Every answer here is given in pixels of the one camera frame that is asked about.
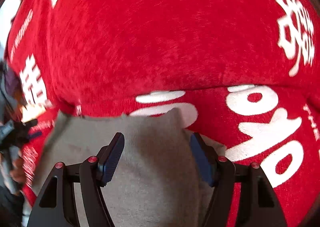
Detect person's left hand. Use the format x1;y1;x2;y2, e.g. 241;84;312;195
10;157;26;184

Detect grey knit garment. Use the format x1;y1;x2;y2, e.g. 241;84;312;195
33;109;213;226

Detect grey clothes pile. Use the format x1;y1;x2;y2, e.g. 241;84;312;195
1;60;25;125

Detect red bedspread white lettering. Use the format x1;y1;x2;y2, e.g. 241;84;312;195
24;84;319;226

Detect red folded quilt white characters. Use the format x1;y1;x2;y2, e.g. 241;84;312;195
4;0;319;116

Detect cream cloth beside quilt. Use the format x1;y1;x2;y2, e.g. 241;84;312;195
21;104;46;122

